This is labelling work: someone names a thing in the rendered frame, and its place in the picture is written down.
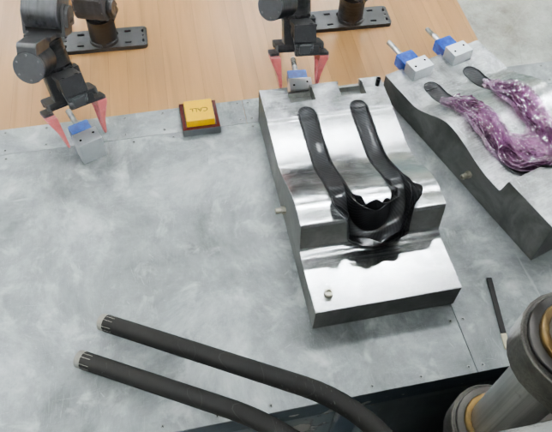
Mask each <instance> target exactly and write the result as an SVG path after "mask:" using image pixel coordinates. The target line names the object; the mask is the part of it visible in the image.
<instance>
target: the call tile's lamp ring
mask: <svg viewBox="0 0 552 432"><path fill-rule="evenodd" d="M212 103H213V110H214V115H215V119H216V124H210V125H204V126H197V127H190V128H186V124H185V119H184V114H183V104H180V105H179V108H180V113H181V118H182V124H183V131H185V130H192V129H204V128H212V127H218V126H220V124H219V116H218V112H217V108H216V104H215V100H212Z"/></svg>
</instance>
